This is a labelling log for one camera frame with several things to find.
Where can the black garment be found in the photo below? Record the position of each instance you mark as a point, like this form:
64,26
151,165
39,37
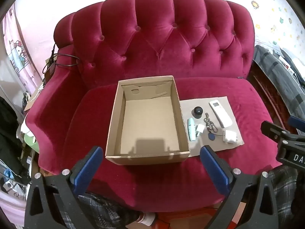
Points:
9,136

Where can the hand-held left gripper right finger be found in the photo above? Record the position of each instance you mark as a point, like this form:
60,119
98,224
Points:
215,169

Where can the white remote control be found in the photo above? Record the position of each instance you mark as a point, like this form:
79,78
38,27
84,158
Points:
220,114

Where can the person's left leg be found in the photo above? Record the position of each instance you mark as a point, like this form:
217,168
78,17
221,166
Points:
100,212

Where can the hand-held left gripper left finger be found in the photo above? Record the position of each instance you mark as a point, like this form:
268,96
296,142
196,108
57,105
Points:
88,167

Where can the small white charger plug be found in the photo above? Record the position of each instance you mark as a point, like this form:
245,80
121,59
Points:
199,130

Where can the person's leg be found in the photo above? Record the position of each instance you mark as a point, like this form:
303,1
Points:
286,190
100,212

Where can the light blue bottle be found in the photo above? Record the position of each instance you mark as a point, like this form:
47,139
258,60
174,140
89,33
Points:
191,130

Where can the person's right leg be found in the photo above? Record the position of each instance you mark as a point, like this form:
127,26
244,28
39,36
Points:
286,190

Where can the black round cap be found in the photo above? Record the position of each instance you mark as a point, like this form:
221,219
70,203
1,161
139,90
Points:
197,111

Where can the white paper sheet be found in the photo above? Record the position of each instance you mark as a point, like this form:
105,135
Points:
205,102

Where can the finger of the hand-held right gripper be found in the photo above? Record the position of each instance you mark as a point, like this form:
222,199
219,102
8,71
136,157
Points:
276,130
297,124

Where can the large white power adapter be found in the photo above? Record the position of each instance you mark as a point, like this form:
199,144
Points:
228,136

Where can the red velvet tufted sofa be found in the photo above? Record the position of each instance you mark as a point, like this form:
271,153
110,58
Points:
166,28

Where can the grey plaid clothing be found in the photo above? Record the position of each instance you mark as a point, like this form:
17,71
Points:
278,76

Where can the brown wooden board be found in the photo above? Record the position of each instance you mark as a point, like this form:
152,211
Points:
50,70

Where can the green container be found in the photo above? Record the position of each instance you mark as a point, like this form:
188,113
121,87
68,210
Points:
31,143

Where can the white sock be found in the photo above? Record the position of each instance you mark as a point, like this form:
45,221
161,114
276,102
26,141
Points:
147,219

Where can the cardboard box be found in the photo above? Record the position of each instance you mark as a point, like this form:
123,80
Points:
143,124

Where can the pink cartoon cat curtain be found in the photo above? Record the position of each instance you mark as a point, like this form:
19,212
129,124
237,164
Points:
16,50

